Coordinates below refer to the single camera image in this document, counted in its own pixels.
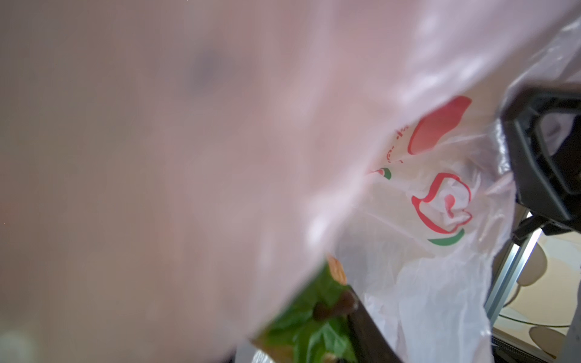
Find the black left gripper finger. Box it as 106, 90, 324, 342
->
347, 288, 402, 363

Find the pink plastic bag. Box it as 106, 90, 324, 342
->
1, 1, 580, 362

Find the red strawberry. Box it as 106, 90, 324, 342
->
251, 255, 359, 362

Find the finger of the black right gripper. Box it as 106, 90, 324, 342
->
500, 83, 580, 235

